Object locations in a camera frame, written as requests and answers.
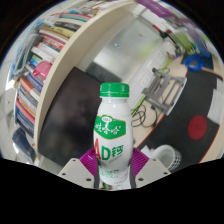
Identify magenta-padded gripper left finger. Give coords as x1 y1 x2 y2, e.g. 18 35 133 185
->
56 147 100 190

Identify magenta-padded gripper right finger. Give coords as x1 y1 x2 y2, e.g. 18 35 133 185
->
127 147 168 190

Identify white green-capped drink bottle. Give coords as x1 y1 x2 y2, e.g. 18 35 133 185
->
92 82 135 190

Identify black computer monitor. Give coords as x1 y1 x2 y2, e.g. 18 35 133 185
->
36 66 113 168

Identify dark blue box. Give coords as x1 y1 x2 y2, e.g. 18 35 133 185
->
11 127 38 165

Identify flat round red coaster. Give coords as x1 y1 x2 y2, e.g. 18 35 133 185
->
186 114 209 141

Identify black red-edged desk mat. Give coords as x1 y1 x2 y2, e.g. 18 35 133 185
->
135 69 224 165

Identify grey metal laptop stand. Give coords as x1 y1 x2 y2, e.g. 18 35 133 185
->
142 67 188 116

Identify white folded napkin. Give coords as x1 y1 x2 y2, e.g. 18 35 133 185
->
206 86 224 127

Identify purple hanging pennant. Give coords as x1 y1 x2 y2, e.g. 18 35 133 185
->
134 0 175 19

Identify black tangled cables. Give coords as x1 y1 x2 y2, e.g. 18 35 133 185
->
130 99 160 129

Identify wall shelf with books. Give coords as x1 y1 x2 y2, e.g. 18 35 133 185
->
7 0 137 162

